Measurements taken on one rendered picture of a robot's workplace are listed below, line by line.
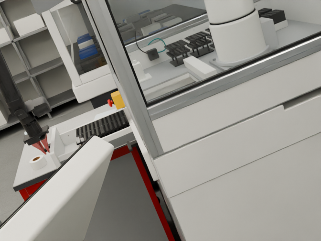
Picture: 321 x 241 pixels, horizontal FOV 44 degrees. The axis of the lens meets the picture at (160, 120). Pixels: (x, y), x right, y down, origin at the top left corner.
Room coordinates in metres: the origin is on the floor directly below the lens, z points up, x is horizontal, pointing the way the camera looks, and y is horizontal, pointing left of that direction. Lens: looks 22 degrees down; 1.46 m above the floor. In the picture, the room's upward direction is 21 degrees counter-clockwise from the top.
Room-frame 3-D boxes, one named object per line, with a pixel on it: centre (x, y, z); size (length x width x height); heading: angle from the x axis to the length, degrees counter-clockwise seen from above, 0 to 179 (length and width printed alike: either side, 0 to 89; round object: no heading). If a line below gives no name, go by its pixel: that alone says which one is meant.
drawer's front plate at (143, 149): (1.26, 0.09, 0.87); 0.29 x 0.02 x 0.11; 5
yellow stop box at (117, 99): (1.90, 0.16, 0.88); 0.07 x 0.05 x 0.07; 5
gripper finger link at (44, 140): (1.51, 0.48, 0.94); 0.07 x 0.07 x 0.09; 5
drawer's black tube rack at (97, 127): (1.56, 0.24, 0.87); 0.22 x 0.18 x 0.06; 95
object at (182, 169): (1.57, -0.37, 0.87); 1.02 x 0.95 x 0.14; 5
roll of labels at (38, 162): (1.73, 0.60, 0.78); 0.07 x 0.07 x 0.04
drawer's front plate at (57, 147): (1.54, 0.44, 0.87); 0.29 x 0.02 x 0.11; 5
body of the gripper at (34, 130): (1.51, 0.48, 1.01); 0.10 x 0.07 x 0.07; 95
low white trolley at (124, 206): (1.95, 0.45, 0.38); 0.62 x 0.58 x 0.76; 5
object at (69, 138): (1.56, 0.23, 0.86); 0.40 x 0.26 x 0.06; 95
